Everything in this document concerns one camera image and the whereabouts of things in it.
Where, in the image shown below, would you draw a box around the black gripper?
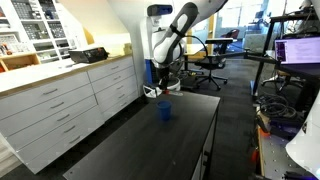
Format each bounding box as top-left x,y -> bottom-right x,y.
156,65 -> 172,93

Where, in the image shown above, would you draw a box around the blue plastic cup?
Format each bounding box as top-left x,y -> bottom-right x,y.
156,100 -> 173,122

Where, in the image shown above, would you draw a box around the light wooden desk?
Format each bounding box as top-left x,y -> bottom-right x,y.
184,42 -> 210,57

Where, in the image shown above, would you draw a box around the small yellowish box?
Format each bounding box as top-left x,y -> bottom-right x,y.
123,42 -> 133,56

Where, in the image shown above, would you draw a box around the black office chair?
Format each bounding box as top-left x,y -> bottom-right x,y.
194,37 -> 235,92

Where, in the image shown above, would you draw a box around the white blue mobile robot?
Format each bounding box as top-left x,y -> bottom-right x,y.
139,3 -> 183,93

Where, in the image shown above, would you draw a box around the black equipment case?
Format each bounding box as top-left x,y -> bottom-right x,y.
68,45 -> 110,65

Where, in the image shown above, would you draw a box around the red lounge chair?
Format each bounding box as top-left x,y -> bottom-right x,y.
220,28 -> 241,40

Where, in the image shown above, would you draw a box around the long white drawer cabinet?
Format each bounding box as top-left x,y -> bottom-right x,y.
0,54 -> 141,175

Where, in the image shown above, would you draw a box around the wooden cubby shelf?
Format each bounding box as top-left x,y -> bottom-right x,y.
0,52 -> 42,73

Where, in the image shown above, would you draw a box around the metal breadboard table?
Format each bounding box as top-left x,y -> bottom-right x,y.
257,128 -> 320,180

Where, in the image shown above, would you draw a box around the black computer monitor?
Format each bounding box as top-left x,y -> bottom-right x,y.
273,35 -> 320,66

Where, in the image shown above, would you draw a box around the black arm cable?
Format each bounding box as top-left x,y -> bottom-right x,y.
185,34 -> 210,68

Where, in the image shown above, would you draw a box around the yellow window frame post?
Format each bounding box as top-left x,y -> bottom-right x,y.
206,8 -> 217,57

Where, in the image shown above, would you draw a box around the black standing desk frame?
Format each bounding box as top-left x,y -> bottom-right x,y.
244,12 -> 320,98

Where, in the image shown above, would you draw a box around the coiled black cables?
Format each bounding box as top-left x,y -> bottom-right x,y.
257,94 -> 298,120

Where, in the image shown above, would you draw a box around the orange handled clamp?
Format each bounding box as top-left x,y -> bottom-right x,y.
249,146 -> 261,165

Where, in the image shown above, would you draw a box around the parts bin wall shelf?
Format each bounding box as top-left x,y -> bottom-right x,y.
0,0 -> 69,64

